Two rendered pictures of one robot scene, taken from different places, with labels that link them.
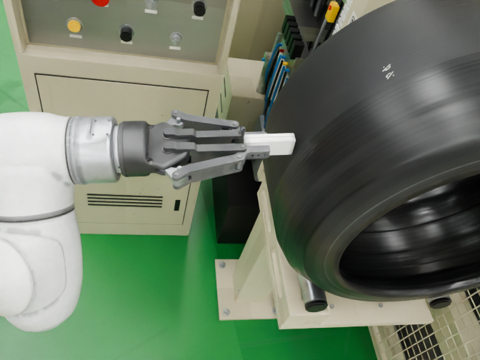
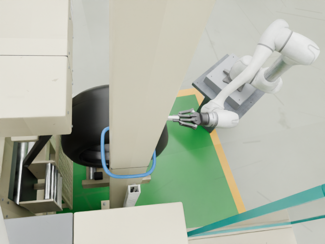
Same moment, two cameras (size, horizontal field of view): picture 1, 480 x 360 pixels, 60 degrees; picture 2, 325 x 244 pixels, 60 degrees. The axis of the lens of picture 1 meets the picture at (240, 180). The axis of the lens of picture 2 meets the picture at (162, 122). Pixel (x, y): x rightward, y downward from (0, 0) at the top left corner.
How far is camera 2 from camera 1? 153 cm
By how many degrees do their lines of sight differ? 68
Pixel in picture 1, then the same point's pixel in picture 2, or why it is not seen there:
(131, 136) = (204, 114)
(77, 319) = (189, 194)
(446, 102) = not seen: hidden behind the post
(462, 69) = not seen: hidden behind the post
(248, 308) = not seen: hidden behind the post
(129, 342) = (167, 187)
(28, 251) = (214, 104)
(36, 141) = (221, 112)
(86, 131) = (213, 114)
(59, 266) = (207, 106)
